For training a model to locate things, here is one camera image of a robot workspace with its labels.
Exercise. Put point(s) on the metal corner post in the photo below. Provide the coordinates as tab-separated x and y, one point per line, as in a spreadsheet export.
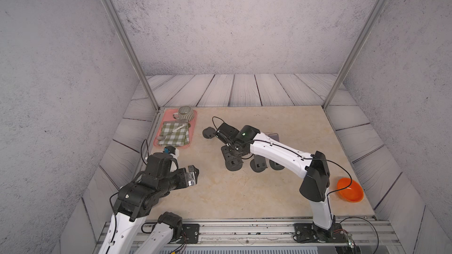
369	23
126	43

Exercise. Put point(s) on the aluminium rail frame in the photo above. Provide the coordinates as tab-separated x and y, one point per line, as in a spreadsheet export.
365	236

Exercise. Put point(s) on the left metal corner post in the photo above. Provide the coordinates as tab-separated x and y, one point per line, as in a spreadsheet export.
126	43

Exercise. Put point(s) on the right metal corner post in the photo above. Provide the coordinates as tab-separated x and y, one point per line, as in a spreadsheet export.
369	23

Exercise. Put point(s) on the green checkered cloth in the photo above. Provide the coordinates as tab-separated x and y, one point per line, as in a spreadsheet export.
174	134

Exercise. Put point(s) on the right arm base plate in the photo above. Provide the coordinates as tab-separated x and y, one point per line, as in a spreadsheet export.
311	233

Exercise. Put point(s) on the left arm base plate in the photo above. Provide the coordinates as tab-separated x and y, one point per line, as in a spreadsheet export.
187	233

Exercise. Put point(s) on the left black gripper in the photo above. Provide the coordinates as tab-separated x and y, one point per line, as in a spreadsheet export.
184	179

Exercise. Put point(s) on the pink plastic tray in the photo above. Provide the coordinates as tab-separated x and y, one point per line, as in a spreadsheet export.
168	116

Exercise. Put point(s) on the striped ceramic cup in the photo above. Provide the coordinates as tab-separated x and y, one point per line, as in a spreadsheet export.
184	113

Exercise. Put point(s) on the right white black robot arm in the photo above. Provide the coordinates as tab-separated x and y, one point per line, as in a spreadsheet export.
311	168

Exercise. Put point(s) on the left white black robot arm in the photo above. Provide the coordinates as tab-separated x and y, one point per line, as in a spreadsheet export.
135	200

